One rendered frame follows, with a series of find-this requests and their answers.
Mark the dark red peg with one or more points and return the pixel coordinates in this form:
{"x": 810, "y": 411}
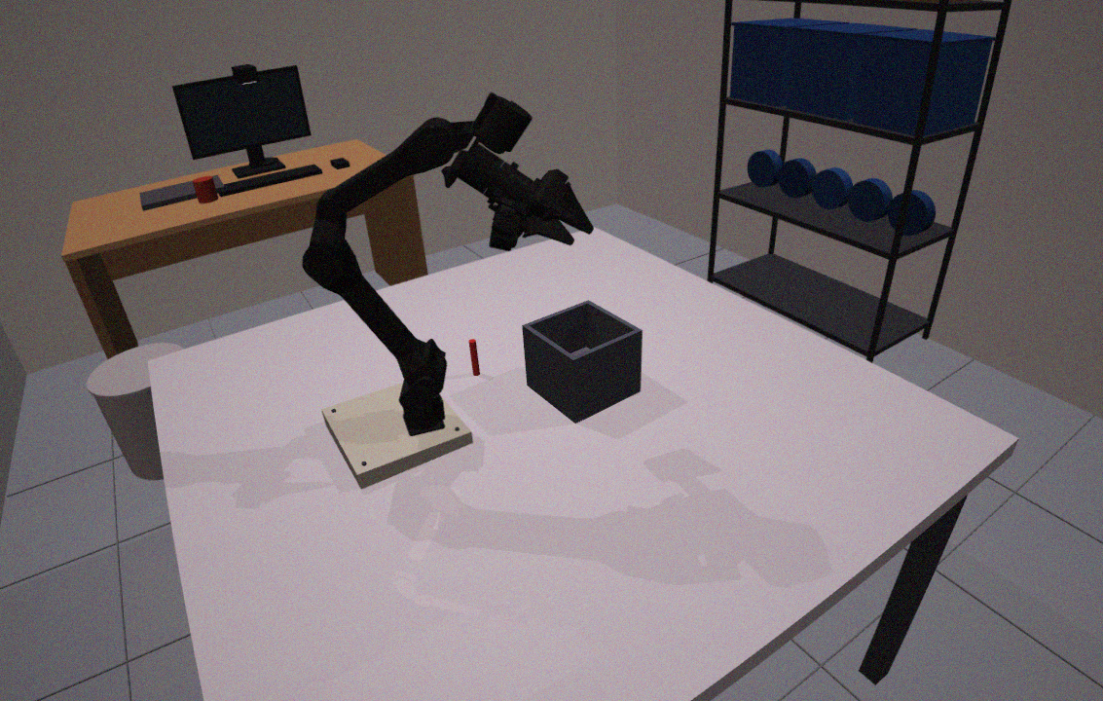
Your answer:
{"x": 474, "y": 357}

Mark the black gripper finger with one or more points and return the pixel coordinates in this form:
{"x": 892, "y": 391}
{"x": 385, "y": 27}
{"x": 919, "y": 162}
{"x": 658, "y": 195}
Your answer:
{"x": 568, "y": 210}
{"x": 551, "y": 229}

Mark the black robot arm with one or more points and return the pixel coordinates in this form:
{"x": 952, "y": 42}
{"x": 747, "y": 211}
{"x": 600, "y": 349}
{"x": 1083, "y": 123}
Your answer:
{"x": 330, "y": 261}

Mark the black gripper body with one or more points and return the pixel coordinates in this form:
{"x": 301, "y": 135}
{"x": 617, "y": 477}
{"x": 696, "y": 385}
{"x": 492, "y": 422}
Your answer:
{"x": 539, "y": 195}

